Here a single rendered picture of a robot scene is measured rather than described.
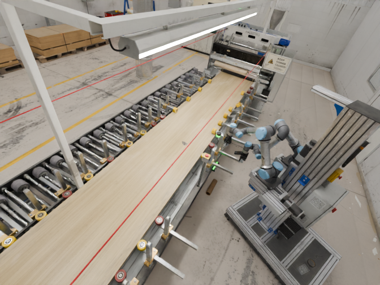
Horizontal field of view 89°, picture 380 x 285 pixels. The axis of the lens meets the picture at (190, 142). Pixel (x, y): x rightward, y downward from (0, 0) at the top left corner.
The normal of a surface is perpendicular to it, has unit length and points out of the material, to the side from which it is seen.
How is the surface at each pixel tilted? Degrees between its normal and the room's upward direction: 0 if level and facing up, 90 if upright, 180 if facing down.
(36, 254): 0
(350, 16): 90
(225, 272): 0
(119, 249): 0
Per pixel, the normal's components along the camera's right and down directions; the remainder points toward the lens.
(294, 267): 0.14, -0.73
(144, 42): 0.83, 0.00
